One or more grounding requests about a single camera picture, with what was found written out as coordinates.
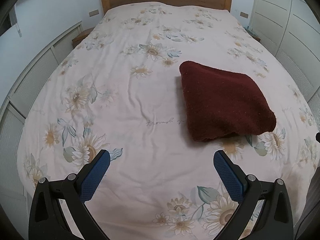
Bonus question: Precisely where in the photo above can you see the white wardrobe doors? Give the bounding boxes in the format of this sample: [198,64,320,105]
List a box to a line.
[249,0,320,105]

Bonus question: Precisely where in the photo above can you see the dark red towel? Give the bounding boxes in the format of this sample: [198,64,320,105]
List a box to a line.
[179,60,277,142]

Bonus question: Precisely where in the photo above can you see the floral bed cover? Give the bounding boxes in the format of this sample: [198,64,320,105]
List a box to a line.
[16,4,320,240]

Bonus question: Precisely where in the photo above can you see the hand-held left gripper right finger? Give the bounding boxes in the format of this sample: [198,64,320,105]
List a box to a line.
[213,151,294,240]

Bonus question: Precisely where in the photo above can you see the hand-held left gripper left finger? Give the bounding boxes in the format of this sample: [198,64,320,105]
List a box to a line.
[29,149,111,240]

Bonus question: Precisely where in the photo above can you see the white louvered cabinet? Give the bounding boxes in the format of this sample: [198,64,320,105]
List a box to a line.
[0,21,83,230]

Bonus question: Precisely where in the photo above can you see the wooden nightstand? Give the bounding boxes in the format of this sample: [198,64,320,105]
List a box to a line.
[72,28,95,48]
[246,27,262,42]

